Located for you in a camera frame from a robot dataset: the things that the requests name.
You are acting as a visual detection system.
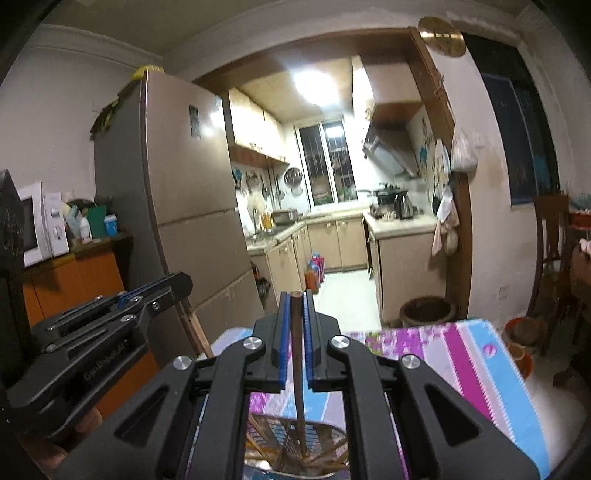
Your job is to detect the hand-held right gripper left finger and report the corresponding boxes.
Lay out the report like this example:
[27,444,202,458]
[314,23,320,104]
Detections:
[55,291,293,480]

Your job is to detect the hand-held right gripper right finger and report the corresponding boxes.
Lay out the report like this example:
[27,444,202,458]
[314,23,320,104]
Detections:
[301,291,542,480]

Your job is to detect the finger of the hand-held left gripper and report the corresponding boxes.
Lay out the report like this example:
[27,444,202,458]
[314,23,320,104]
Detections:
[30,271,195,340]
[42,302,181,358]

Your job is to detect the wooden chopstick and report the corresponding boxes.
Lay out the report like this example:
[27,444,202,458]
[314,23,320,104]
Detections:
[181,298,215,360]
[290,291,308,467]
[247,413,279,462]
[307,442,348,467]

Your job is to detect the blue perforated utensil holder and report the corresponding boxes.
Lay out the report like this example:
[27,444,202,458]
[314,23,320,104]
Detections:
[242,411,350,480]

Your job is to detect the person's left hand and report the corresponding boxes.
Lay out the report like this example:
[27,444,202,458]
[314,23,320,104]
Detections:
[25,408,103,472]

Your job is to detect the orange wooden cabinet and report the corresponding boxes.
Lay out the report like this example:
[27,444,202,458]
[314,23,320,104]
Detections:
[21,233,162,418]

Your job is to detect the oil bottles on floor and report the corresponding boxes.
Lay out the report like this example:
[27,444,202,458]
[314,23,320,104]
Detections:
[305,253,326,294]

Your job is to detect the grey refrigerator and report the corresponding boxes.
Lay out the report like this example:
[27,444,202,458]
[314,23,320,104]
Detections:
[90,69,260,370]

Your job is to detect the beige kitchen base cabinets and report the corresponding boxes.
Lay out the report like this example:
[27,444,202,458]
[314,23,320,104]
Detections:
[247,210,448,324]

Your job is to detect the green container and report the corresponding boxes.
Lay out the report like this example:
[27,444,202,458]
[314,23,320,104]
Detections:
[87,205,107,240]

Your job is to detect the brown ceramic jar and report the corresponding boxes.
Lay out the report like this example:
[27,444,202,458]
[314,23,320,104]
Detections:
[399,296,452,329]

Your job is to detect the white microwave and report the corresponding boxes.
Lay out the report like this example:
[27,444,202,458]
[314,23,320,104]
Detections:
[15,181,71,268]

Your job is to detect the floral striped tablecloth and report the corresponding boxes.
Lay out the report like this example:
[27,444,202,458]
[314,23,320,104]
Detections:
[203,316,552,480]

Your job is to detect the round metal colander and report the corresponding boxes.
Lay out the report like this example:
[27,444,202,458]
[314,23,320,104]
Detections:
[283,167,304,195]

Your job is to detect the metal kettle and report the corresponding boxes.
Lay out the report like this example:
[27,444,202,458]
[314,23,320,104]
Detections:
[394,191,415,220]

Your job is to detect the black wok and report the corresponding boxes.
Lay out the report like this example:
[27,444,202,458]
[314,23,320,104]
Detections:
[360,183,409,206]

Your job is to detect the barred kitchen window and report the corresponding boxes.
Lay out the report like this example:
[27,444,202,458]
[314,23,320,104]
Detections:
[295,121,358,208]

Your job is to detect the hanging cloth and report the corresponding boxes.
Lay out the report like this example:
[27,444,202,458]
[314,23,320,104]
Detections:
[431,185,460,258]

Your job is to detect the green bundle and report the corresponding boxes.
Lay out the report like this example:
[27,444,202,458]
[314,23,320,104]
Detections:
[90,95,125,137]

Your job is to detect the metal range hood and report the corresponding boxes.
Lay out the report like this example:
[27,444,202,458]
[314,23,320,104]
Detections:
[362,124,421,178]

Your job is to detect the orange bucket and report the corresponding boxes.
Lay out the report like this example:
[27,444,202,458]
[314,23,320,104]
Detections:
[503,316,548,356]

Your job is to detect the white plastic bag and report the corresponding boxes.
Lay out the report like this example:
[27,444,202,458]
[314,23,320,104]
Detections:
[450,124,478,174]

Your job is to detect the ceiling light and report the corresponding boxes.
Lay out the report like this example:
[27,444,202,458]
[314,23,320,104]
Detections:
[293,62,345,112]

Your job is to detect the wooden chair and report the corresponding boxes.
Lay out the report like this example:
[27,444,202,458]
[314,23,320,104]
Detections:
[526,194,578,319]

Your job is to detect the dark wooden side table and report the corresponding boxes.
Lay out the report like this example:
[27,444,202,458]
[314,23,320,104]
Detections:
[570,240,591,324]

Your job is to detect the dark curtained window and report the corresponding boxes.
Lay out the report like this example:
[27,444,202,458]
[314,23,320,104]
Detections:
[459,32,560,206]

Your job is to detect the wooden door frame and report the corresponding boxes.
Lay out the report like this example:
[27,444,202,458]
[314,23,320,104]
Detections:
[194,25,474,324]

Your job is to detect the long kitchen wall cabinet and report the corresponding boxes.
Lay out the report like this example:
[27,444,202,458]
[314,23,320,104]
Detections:
[228,88,291,168]

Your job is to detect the colourful wall sticker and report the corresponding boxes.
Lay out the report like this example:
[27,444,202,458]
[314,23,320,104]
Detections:
[418,117,451,190]

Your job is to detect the golden wall clock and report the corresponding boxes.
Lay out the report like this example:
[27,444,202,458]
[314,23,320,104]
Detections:
[417,16,466,57]

